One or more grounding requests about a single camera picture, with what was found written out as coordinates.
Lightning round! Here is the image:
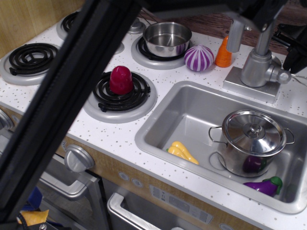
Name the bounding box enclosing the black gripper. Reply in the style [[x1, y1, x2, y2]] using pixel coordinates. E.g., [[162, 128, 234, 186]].
[[272, 23, 307, 74]]

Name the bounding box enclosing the silver faucet lever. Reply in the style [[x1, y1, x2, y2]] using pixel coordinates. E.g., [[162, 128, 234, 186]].
[[277, 70, 292, 84]]

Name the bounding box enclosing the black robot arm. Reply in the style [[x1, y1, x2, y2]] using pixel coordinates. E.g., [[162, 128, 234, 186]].
[[0, 0, 286, 229]]

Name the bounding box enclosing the silver toy faucet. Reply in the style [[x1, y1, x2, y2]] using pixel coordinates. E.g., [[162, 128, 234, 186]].
[[223, 21, 284, 104]]

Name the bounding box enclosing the orange toy carrot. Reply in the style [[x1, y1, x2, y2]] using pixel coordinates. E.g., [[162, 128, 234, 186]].
[[215, 36, 232, 68]]

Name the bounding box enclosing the steel pot with lid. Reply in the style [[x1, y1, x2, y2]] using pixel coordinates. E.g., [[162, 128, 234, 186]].
[[208, 110, 295, 177]]

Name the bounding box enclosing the purple striped toy onion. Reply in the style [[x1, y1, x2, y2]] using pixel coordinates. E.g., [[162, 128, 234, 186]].
[[184, 45, 214, 71]]

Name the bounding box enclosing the purple toy eggplant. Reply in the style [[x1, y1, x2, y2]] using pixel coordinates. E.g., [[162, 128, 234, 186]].
[[243, 176, 283, 197]]

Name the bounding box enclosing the grey toy sink basin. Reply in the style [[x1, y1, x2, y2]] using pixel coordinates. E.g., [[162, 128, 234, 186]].
[[135, 81, 307, 214]]

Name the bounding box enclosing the small steel saucepan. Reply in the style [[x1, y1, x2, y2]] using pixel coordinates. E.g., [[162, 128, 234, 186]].
[[143, 22, 192, 58]]

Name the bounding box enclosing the yellow toy squash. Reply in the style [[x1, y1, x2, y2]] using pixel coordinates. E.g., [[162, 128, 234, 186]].
[[166, 141, 199, 165]]

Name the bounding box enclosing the back right black burner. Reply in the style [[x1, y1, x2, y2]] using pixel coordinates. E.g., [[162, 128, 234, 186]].
[[131, 36, 185, 70]]

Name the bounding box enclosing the black burner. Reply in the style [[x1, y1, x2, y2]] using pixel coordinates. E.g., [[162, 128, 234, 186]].
[[56, 11, 79, 40], [0, 43, 60, 86], [131, 36, 185, 70], [83, 72, 157, 124]]

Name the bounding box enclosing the silver stove knob back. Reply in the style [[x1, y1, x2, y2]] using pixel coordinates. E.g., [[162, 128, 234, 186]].
[[128, 18, 146, 35]]

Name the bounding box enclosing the silver stove knob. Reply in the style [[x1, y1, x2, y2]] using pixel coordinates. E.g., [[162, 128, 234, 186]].
[[128, 18, 146, 35], [115, 43, 125, 55]]

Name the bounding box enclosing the silver stove knob middle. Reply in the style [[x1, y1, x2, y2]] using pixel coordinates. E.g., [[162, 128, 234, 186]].
[[115, 43, 125, 55]]

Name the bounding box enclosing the red toy pepper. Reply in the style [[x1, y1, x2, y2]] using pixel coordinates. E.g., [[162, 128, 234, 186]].
[[109, 66, 133, 95]]

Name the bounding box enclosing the grey control panel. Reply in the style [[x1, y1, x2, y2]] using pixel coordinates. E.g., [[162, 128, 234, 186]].
[[149, 184, 213, 225]]

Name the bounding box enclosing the front right black burner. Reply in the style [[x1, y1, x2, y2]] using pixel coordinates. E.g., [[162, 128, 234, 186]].
[[83, 72, 157, 124]]

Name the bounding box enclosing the back left black burner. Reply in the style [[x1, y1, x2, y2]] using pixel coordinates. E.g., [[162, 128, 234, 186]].
[[56, 11, 79, 40]]

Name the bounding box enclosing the silver oven knob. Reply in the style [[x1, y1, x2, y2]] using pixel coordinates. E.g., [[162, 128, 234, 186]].
[[64, 144, 95, 173]]

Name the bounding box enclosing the front left black burner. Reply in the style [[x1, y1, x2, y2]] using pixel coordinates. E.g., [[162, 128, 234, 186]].
[[0, 43, 60, 86]]

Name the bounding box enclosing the blue object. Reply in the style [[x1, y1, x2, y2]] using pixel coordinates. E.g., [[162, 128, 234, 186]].
[[22, 187, 43, 211]]

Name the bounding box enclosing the silver left edge knob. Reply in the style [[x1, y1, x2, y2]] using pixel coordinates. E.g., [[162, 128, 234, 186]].
[[0, 110, 14, 130]]

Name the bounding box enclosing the yellow cloth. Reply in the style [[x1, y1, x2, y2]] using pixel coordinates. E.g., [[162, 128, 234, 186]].
[[20, 209, 49, 226]]

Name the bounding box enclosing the silver dishwasher door handle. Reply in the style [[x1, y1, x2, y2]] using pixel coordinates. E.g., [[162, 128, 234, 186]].
[[107, 193, 159, 230]]

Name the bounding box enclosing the silver oven door handle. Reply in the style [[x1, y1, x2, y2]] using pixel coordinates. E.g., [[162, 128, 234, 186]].
[[39, 172, 87, 201]]

